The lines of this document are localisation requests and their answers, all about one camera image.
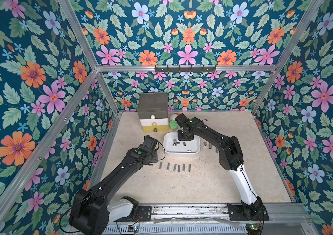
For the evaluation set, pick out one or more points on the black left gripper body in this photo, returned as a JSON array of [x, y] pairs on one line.
[[153, 156]]

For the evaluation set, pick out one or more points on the white plastic storage tray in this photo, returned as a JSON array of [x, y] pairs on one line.
[[181, 150]]

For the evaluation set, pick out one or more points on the sockets pile in tray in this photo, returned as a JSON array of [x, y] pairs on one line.
[[176, 142]]

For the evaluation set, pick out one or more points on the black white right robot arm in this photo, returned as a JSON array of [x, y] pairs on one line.
[[230, 158]]

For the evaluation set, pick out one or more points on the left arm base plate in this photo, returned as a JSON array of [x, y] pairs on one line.
[[142, 214]]

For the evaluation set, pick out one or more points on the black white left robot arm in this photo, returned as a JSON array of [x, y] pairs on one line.
[[92, 210]]

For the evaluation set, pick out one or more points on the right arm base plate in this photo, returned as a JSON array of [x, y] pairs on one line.
[[244, 212]]

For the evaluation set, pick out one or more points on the black wall hook rail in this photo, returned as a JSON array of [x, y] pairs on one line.
[[180, 68]]

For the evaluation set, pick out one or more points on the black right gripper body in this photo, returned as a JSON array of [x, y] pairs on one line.
[[186, 135]]

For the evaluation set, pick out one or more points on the aluminium front rail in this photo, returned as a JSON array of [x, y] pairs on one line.
[[213, 219]]

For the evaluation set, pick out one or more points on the white orange ball toy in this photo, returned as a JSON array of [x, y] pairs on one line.
[[173, 117]]

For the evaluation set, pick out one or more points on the grey white yellow drawer box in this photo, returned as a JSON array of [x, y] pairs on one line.
[[153, 112]]

